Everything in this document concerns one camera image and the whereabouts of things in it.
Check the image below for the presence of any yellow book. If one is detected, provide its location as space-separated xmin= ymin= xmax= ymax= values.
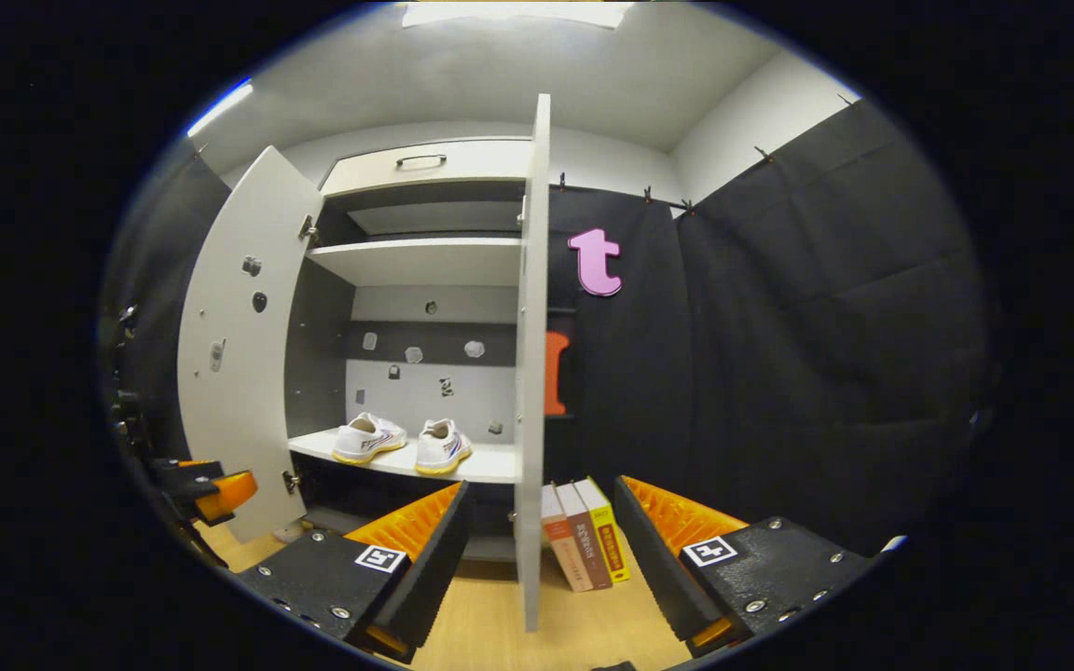
xmin=574 ymin=476 xmax=632 ymax=584

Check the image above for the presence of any white and red book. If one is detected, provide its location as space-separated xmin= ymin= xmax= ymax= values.
xmin=540 ymin=483 xmax=594 ymax=594

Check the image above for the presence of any white cabinet drawer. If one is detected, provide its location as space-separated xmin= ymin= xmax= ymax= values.
xmin=321 ymin=138 xmax=535 ymax=197

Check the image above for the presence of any white shoe cabinet door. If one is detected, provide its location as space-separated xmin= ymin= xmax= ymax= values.
xmin=513 ymin=93 xmax=553 ymax=635
xmin=176 ymin=144 xmax=326 ymax=545

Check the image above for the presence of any black backdrop cloth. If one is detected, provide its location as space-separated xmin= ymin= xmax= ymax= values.
xmin=99 ymin=98 xmax=995 ymax=560

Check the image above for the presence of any white shoe cabinet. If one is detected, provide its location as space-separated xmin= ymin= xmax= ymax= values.
xmin=283 ymin=138 xmax=538 ymax=565

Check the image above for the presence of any brown book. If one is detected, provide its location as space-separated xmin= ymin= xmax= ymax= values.
xmin=556 ymin=482 xmax=614 ymax=590

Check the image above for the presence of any long ceiling light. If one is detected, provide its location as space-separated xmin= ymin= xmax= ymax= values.
xmin=402 ymin=0 xmax=636 ymax=30

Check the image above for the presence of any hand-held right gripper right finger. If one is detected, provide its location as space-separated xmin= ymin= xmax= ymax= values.
xmin=613 ymin=475 xmax=876 ymax=658

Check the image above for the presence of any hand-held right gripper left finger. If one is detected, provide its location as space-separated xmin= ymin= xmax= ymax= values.
xmin=237 ymin=480 xmax=475 ymax=664

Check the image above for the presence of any white canvas shoe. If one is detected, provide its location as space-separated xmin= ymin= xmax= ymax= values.
xmin=415 ymin=418 xmax=474 ymax=476
xmin=331 ymin=412 xmax=408 ymax=466

